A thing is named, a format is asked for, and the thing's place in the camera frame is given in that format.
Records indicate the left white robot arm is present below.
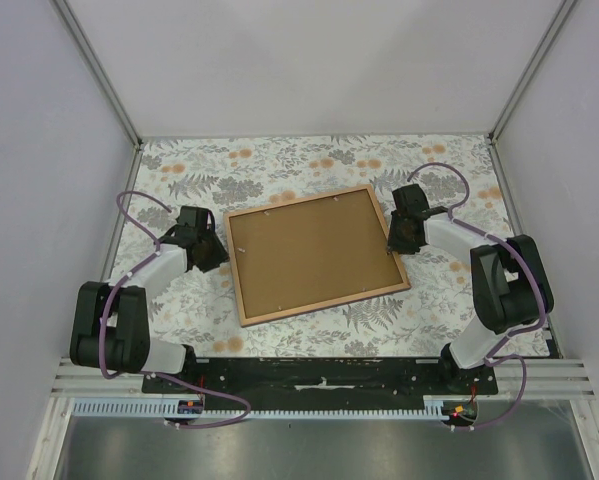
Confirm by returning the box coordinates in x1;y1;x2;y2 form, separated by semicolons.
69;206;229;393

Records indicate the brown cardboard backing board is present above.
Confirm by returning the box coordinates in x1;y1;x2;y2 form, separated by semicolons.
228;189;405;321

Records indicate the white slotted cable duct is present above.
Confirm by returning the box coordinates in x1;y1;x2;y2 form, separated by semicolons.
72;398;467;421

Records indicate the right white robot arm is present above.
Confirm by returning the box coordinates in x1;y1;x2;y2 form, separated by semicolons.
387;184;554;394

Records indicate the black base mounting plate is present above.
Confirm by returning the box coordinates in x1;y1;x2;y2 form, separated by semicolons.
141;355;500;413

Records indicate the floral patterned table mat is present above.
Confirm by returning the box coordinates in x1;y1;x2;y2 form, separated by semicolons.
114;135;511;357

